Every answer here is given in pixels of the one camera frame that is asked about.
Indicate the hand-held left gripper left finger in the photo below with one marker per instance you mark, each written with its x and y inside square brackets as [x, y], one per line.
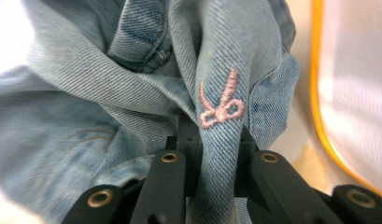
[188, 137]

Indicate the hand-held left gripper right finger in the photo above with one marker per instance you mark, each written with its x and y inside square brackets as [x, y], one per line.
[246, 146]

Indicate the light blue denim garment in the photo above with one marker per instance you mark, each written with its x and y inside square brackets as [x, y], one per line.
[117, 93]

